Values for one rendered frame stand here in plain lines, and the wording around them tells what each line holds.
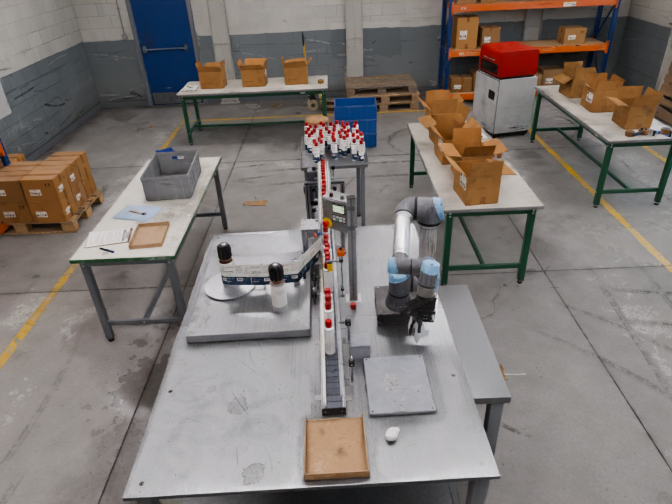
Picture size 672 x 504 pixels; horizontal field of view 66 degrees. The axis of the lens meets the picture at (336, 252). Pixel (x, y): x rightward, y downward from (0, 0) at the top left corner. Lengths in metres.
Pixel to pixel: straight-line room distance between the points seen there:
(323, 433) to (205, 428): 0.53
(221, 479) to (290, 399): 0.48
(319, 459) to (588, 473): 1.77
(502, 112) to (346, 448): 6.39
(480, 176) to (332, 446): 2.57
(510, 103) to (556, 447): 5.51
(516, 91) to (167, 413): 6.65
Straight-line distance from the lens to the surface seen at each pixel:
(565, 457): 3.55
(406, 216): 2.53
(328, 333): 2.56
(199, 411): 2.59
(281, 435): 2.41
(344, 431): 2.39
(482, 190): 4.28
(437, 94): 6.13
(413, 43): 10.27
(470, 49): 9.65
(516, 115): 8.17
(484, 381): 2.66
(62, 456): 3.84
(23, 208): 6.47
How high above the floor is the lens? 2.69
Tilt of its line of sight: 32 degrees down
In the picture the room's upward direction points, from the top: 3 degrees counter-clockwise
